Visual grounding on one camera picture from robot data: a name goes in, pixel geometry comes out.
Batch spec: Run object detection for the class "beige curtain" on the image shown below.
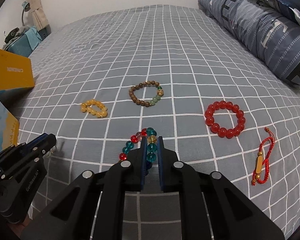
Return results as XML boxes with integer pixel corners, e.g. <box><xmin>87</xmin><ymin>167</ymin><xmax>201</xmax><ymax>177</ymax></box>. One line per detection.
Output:
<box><xmin>26</xmin><ymin>0</ymin><xmax>49</xmax><ymax>31</ymax></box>

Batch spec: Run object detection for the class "blue desk lamp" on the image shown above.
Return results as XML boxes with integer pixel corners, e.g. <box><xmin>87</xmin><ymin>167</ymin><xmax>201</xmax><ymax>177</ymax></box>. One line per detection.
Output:
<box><xmin>21</xmin><ymin>1</ymin><xmax>31</xmax><ymax>27</ymax></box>

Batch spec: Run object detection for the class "multicolour glass bead bracelet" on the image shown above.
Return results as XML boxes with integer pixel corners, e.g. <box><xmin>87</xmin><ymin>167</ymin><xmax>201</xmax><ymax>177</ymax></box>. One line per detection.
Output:
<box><xmin>118</xmin><ymin>127</ymin><xmax>158</xmax><ymax>167</ymax></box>

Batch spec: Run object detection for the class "yellow white cardboard box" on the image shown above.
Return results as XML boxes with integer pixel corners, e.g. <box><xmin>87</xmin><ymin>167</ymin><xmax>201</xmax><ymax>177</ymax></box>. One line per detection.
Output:
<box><xmin>0</xmin><ymin>49</ymin><xmax>35</xmax><ymax>152</ymax></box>

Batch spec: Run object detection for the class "blue suitcase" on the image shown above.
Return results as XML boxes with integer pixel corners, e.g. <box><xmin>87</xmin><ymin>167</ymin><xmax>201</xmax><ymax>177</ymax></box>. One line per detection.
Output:
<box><xmin>3</xmin><ymin>27</ymin><xmax>42</xmax><ymax>57</ymax></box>

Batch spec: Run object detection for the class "brown wooden bead bracelet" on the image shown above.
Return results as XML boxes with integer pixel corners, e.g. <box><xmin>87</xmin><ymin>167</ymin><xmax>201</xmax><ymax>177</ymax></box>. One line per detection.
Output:
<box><xmin>128</xmin><ymin>80</ymin><xmax>165</xmax><ymax>108</ymax></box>

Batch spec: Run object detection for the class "yellow amber bead bracelet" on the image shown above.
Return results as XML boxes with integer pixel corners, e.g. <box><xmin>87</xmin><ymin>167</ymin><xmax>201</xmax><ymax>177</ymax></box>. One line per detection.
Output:
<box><xmin>80</xmin><ymin>99</ymin><xmax>108</xmax><ymax>119</ymax></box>

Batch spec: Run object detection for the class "red cord gold bar bracelet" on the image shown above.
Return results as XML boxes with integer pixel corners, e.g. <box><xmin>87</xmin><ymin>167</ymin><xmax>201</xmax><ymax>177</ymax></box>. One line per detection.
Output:
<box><xmin>250</xmin><ymin>126</ymin><xmax>276</xmax><ymax>186</ymax></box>

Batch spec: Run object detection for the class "grey checked bed sheet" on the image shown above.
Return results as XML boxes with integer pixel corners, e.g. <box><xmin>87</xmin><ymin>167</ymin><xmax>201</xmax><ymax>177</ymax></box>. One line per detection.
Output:
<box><xmin>13</xmin><ymin>5</ymin><xmax>300</xmax><ymax>237</ymax></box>

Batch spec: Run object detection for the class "blue grey rolled duvet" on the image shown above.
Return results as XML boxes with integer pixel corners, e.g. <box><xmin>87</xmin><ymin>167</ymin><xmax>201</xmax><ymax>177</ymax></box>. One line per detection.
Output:
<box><xmin>198</xmin><ymin>0</ymin><xmax>300</xmax><ymax>86</ymax></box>

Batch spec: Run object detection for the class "red bead bracelet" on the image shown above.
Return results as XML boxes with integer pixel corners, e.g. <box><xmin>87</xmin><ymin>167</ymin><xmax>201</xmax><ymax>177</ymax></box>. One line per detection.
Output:
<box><xmin>204</xmin><ymin>100</ymin><xmax>246</xmax><ymax>139</ymax></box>

